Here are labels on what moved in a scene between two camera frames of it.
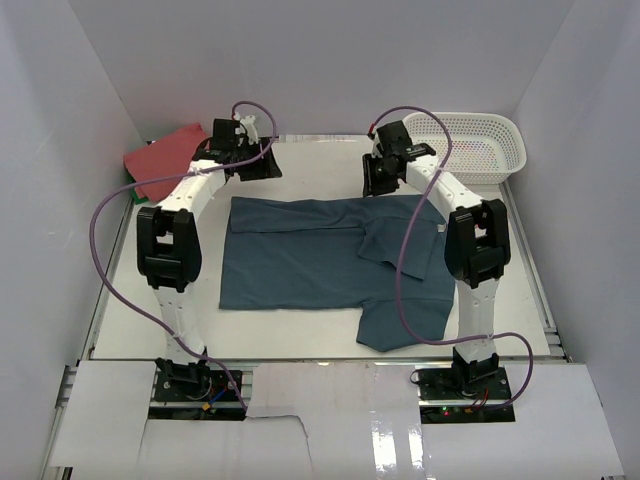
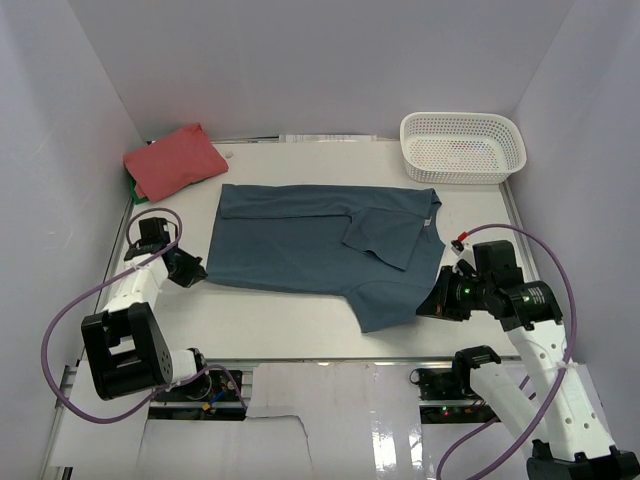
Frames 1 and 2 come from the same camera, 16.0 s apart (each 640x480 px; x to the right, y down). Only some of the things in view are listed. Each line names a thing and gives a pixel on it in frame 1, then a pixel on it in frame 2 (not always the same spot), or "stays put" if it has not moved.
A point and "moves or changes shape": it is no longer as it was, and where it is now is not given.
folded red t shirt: x=167 y=156 stays put
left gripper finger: x=266 y=165 -> x=199 y=273
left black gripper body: x=247 y=150 -> x=182 y=272
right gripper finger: x=370 y=175 -> x=434 y=305
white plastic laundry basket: x=486 y=147 stays put
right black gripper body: x=388 y=184 -> x=465 y=294
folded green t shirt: x=136 y=196 stays put
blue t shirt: x=341 y=252 moves or changes shape
